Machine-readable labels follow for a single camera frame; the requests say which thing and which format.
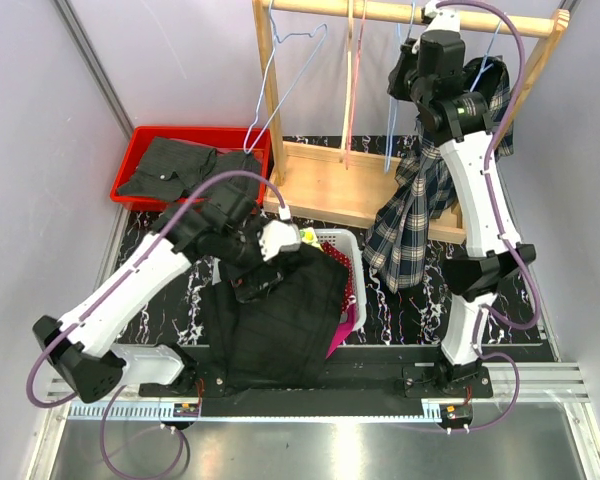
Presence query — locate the black skirt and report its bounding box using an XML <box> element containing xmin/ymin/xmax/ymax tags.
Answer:
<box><xmin>198</xmin><ymin>245</ymin><xmax>347</xmax><ymax>390</ymax></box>

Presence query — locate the red polka dot skirt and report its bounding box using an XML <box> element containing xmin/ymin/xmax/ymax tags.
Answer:
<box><xmin>320</xmin><ymin>242</ymin><xmax>356</xmax><ymax>318</ymax></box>

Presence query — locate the magenta skirt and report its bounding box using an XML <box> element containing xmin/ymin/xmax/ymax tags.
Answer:
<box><xmin>326</xmin><ymin>304</ymin><xmax>357</xmax><ymax>358</ymax></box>

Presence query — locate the plaid skirt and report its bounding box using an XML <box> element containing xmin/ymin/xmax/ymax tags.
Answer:
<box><xmin>362</xmin><ymin>56</ymin><xmax>511</xmax><ymax>293</ymax></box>

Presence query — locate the blue hanger of black skirt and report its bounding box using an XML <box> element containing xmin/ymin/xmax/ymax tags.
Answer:
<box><xmin>384</xmin><ymin>1</ymin><xmax>416</xmax><ymax>174</ymax></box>

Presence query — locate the light blue wire hanger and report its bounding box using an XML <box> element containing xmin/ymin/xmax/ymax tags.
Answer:
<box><xmin>243</xmin><ymin>1</ymin><xmax>329</xmax><ymax>154</ymax></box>

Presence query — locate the pink wire hanger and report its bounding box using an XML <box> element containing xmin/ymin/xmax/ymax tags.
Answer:
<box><xmin>343</xmin><ymin>1</ymin><xmax>368</xmax><ymax>170</ymax></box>

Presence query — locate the wooden hanger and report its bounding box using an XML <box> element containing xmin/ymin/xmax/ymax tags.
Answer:
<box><xmin>340</xmin><ymin>0</ymin><xmax>355</xmax><ymax>158</ymax></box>

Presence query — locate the blue hanger of plaid skirt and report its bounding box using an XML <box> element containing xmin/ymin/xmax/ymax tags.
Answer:
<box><xmin>469</xmin><ymin>20</ymin><xmax>503</xmax><ymax>92</ymax></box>

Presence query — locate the lemon print skirt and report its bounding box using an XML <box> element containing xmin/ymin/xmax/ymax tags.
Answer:
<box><xmin>300</xmin><ymin>228</ymin><xmax>321</xmax><ymax>248</ymax></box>

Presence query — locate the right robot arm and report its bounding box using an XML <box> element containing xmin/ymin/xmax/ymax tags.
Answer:
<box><xmin>388</xmin><ymin>29</ymin><xmax>536</xmax><ymax>397</ymax></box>

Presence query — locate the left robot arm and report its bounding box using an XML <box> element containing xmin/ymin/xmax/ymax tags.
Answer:
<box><xmin>26</xmin><ymin>170</ymin><xmax>301</xmax><ymax>408</ymax></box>

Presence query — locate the white plastic basket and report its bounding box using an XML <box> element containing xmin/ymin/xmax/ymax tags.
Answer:
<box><xmin>210</xmin><ymin>228</ymin><xmax>367</xmax><ymax>338</ymax></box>

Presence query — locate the wooden clothes rack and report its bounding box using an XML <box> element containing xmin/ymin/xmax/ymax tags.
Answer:
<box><xmin>252</xmin><ymin>1</ymin><xmax>570</xmax><ymax>244</ymax></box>

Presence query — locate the dark grey garment in bin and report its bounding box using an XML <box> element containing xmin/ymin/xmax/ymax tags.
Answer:
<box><xmin>115</xmin><ymin>137</ymin><xmax>262</xmax><ymax>203</ymax></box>

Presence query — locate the red plastic bin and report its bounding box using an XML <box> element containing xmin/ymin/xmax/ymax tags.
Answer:
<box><xmin>110</xmin><ymin>126</ymin><xmax>271</xmax><ymax>212</ymax></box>

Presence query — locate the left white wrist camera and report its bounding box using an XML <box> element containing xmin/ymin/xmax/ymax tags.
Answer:
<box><xmin>258</xmin><ymin>205</ymin><xmax>302</xmax><ymax>262</ymax></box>

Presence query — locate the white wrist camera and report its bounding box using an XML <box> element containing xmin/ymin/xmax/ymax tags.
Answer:
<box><xmin>421</xmin><ymin>0</ymin><xmax>461</xmax><ymax>33</ymax></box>
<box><xmin>258</xmin><ymin>205</ymin><xmax>302</xmax><ymax>262</ymax></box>

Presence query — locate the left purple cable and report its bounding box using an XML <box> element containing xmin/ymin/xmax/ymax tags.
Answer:
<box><xmin>25</xmin><ymin>169</ymin><xmax>292</xmax><ymax>475</ymax></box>

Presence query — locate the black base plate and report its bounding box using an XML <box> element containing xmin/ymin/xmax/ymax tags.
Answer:
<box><xmin>77</xmin><ymin>342</ymin><xmax>561</xmax><ymax>418</ymax></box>

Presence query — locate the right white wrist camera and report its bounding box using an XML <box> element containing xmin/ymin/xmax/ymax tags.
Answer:
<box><xmin>421</xmin><ymin>0</ymin><xmax>461</xmax><ymax>33</ymax></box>

